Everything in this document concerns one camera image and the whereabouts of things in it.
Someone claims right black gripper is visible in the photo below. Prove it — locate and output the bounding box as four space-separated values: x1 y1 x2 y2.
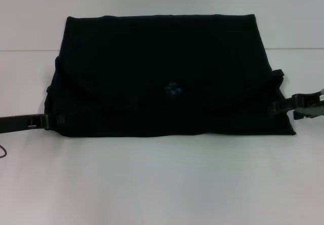
268 91 324 121

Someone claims black shirt with FREE print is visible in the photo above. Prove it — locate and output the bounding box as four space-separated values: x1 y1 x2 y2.
44 13 297 138

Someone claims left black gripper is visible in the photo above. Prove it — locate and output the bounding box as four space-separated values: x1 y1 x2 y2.
0 114 65 135

